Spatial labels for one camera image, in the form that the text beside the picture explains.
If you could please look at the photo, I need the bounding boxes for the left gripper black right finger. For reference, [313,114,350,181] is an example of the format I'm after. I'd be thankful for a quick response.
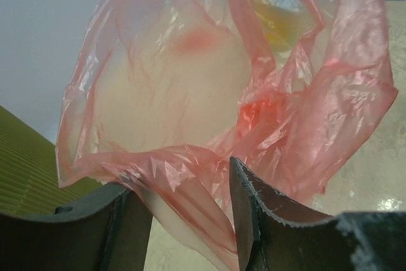
[229,157,405,271]

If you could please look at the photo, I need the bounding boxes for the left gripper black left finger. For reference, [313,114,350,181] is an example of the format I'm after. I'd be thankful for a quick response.
[1,183,152,270]

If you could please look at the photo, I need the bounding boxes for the olive green mesh trash bin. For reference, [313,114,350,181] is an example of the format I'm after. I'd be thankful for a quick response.
[0,107,101,215]

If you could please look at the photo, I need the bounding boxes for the red plastic trash bag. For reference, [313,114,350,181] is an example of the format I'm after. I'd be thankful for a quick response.
[56,0,397,270]

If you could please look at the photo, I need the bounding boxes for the colourful toy block stack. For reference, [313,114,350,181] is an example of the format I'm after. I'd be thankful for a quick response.
[252,0,316,53]

